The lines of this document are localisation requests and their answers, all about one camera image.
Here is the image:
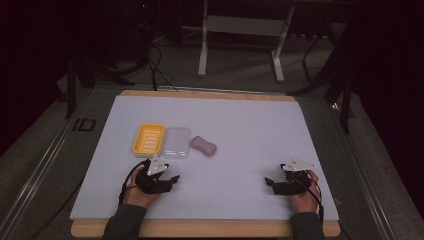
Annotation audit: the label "person's left hand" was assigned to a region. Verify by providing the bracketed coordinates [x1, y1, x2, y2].
[122, 166, 163, 209]

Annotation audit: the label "clear plastic container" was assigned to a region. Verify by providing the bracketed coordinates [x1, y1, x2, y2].
[161, 126, 192, 160]

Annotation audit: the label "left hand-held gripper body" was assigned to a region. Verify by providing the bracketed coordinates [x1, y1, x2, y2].
[134, 154, 174, 195]

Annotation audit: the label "black metal stand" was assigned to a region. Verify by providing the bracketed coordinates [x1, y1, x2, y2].
[64, 59, 98, 120]
[288, 19, 356, 135]

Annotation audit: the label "pink soap bar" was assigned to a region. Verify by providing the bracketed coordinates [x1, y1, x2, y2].
[190, 135, 218, 158]

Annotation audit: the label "person's right hand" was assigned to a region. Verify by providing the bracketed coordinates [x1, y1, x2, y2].
[288, 169, 320, 214]

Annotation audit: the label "yellow soap dish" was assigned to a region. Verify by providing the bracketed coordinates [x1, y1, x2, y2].
[132, 122, 166, 158]

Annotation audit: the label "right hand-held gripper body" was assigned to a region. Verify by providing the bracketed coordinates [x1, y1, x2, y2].
[272, 158, 317, 196]

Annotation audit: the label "black floor cables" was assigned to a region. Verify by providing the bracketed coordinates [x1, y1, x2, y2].
[99, 33, 179, 93]

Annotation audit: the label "white metal table frame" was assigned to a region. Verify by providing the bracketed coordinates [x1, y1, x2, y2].
[197, 0, 297, 84]

